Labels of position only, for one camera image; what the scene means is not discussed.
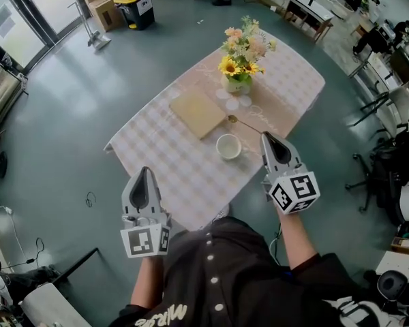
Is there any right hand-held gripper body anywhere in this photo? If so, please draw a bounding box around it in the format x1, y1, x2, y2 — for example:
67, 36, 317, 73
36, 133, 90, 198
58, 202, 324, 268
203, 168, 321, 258
261, 161, 320, 215

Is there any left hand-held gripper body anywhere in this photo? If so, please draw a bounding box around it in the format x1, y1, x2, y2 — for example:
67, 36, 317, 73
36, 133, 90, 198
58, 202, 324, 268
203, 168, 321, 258
119, 202, 173, 259

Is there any white cup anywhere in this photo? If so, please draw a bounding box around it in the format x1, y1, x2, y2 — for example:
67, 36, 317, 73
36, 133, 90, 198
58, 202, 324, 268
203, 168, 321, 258
215, 134, 243, 160

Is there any small golden spoon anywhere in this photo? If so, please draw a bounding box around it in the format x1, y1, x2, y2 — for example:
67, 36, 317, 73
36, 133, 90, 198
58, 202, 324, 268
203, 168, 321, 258
227, 114, 265, 136

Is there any person's right forearm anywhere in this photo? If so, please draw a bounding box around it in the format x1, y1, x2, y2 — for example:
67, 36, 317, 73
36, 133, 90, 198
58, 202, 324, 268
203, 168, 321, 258
277, 211, 318, 272

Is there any person's left forearm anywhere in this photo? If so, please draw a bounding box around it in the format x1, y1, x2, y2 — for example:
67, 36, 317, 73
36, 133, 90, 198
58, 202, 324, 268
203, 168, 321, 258
130, 256, 165, 309

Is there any checkered tablecloth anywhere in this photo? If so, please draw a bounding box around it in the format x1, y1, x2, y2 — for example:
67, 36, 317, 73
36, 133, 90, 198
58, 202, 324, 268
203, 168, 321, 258
104, 29, 327, 232

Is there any person's white shoe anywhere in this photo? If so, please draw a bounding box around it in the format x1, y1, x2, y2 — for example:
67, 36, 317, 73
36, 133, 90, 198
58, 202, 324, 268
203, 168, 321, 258
209, 202, 232, 223

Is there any tan hardcover book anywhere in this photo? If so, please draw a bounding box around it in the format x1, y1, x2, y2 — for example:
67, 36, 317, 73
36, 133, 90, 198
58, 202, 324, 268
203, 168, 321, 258
169, 89, 228, 140

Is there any person's black shirt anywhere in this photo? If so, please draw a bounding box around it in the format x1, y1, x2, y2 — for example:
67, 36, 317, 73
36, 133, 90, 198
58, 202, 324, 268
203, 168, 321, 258
108, 216, 386, 327

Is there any marble top side table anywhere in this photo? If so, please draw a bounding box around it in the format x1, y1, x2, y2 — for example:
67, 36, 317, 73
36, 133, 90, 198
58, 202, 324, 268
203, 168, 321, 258
20, 247, 100, 327

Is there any peach flower bouquet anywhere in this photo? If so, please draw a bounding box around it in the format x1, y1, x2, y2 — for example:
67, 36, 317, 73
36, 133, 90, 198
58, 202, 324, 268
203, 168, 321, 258
221, 14, 279, 64

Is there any white-top wooden table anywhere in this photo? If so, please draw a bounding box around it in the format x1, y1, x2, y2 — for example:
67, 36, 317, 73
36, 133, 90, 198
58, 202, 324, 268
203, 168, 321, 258
282, 0, 335, 42

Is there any beige cushion sofa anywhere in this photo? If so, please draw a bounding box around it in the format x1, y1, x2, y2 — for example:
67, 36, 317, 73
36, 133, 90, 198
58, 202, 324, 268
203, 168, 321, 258
0, 75, 29, 125

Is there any black bin yellow lid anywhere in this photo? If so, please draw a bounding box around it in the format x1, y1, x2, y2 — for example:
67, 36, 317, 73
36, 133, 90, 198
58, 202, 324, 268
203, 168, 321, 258
113, 0, 157, 31

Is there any glass entrance door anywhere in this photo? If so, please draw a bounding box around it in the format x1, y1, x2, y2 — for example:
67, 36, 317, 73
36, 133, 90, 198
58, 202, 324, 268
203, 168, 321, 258
0, 0, 86, 72

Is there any grey long-handled dustpan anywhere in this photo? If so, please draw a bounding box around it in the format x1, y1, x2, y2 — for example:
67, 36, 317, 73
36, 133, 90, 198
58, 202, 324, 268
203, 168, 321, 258
67, 0, 112, 51

